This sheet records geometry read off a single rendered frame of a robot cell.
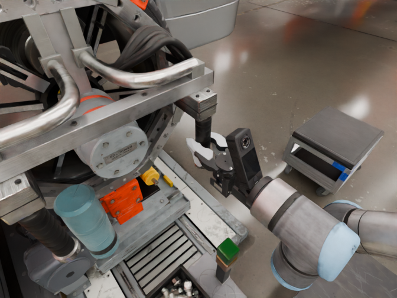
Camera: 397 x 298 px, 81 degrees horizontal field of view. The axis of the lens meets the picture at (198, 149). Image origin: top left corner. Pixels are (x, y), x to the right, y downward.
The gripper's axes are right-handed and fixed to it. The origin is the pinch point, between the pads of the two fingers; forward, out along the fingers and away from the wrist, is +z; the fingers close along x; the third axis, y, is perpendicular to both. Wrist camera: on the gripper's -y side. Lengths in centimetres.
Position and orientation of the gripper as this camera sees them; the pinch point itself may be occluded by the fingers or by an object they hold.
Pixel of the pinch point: (197, 135)
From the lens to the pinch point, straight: 55.5
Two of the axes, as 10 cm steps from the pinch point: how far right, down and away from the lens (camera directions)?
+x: 7.6, -4.6, 4.6
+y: 0.0, 7.1, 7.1
